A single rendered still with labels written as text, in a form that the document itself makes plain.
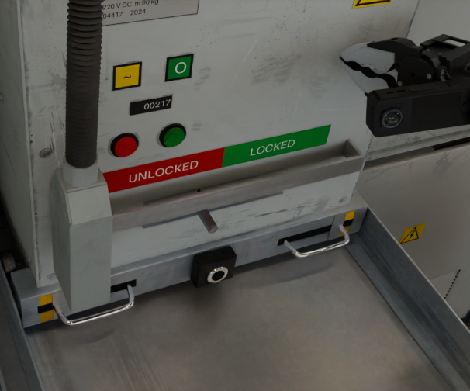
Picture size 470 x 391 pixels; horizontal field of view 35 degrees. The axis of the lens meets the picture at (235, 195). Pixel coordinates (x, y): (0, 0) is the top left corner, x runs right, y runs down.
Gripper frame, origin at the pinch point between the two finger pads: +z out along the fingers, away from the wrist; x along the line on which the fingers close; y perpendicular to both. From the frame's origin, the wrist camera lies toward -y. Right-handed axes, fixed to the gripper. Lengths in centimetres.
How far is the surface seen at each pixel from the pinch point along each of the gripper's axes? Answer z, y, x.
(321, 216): 7.4, 4.8, -28.8
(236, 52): 4.7, -13.0, 3.6
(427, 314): -10.2, 8.9, -39.5
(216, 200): 6.3, -15.9, -15.7
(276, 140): 6.5, -5.3, -11.3
